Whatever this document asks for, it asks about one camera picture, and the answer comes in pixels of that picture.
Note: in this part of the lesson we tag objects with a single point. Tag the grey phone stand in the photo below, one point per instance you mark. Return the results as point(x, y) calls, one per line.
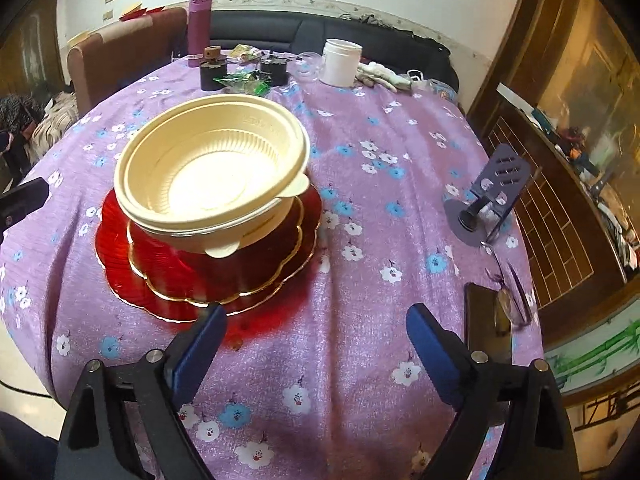
point(495, 191)

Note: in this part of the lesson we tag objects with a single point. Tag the small red flower plate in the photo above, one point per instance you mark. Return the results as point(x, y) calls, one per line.
point(175, 275)

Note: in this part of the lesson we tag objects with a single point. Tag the patterned blanket pile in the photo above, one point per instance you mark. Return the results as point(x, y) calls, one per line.
point(59, 115)

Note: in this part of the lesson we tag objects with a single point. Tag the snack packet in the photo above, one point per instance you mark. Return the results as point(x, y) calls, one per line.
point(243, 54)

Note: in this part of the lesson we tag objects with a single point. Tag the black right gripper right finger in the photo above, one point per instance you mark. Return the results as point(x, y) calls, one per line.
point(536, 441)

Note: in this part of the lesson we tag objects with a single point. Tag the magenta thermos bottle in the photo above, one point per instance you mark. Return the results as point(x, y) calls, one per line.
point(198, 30)

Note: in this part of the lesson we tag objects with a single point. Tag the green plastic wrapper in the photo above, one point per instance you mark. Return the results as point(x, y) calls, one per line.
point(244, 83)

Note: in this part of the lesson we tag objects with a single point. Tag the white gloves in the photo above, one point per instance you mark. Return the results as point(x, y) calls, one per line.
point(380, 74)

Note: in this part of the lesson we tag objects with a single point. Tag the brown armchair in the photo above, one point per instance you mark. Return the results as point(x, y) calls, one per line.
point(117, 55)

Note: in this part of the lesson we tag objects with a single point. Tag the cream plastic bowl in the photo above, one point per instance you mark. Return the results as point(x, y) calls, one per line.
point(210, 162)
point(224, 241)

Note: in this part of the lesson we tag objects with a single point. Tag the eyeglasses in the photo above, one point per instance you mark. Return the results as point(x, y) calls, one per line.
point(512, 308)

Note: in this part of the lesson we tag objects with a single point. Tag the white plastic jar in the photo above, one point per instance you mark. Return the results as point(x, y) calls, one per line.
point(340, 60)

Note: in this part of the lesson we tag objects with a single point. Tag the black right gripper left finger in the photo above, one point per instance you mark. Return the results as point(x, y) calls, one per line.
point(96, 440)

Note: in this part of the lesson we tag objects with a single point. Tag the black small round container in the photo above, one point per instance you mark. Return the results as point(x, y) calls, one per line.
point(273, 70)

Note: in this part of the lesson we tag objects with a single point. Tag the large red flower plate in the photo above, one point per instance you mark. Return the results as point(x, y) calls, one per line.
point(112, 250)

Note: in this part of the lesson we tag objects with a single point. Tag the blue left forearm sleeve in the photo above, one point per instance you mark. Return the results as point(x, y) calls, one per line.
point(25, 453)

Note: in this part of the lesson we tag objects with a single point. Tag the black smartphone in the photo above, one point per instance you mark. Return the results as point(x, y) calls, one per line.
point(487, 328)

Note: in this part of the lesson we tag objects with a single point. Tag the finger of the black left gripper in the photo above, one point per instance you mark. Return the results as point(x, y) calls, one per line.
point(21, 201)

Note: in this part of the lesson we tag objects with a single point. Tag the black leather sofa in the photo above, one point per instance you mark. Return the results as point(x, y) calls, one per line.
point(293, 32)

